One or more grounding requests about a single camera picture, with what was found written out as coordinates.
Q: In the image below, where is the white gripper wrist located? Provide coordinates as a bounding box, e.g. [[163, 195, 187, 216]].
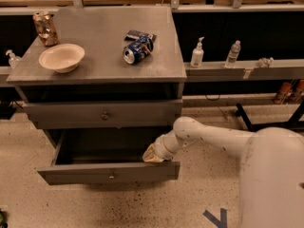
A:
[[142, 133, 178, 162]]

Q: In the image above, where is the grey drawer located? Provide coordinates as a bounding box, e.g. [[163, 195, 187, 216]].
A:
[[24, 100, 182, 129], [38, 127, 180, 185]]

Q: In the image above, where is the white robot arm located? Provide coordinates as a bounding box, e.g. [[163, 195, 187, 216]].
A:
[[142, 117, 304, 228]]

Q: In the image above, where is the grey top drawer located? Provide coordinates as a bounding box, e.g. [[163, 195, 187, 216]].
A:
[[24, 100, 182, 129]]

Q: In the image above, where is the grey drawer cabinet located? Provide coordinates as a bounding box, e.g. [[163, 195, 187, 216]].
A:
[[6, 5, 188, 188]]

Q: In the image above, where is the blue pepsi can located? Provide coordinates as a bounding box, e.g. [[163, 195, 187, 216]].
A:
[[123, 36, 154, 65]]

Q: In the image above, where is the white pump bottle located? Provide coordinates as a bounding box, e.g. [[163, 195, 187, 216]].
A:
[[190, 37, 204, 67]]

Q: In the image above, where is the dark snack packet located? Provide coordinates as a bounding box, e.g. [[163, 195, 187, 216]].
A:
[[124, 29, 157, 41]]

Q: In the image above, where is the white bowl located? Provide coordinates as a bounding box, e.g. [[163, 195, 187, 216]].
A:
[[39, 44, 85, 73]]

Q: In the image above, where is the clear water bottle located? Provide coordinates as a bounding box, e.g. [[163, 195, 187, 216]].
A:
[[224, 40, 241, 68]]

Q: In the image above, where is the crumpled plastic wrapper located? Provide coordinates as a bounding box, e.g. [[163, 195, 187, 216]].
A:
[[257, 57, 274, 67]]

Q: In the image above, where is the orange bottle left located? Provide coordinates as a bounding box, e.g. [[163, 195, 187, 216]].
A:
[[273, 82, 292, 105]]

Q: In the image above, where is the orange bottle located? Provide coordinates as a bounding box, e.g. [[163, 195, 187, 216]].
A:
[[273, 82, 292, 105], [289, 79, 304, 103]]

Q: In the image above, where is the orange bottle right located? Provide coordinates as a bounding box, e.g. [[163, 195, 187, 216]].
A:
[[289, 79, 304, 103]]

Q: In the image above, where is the clear pump bottle left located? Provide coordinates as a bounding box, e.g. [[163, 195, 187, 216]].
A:
[[6, 49, 21, 69]]

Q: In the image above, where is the orange soda can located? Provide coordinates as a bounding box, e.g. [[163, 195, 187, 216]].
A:
[[32, 11, 59, 47]]

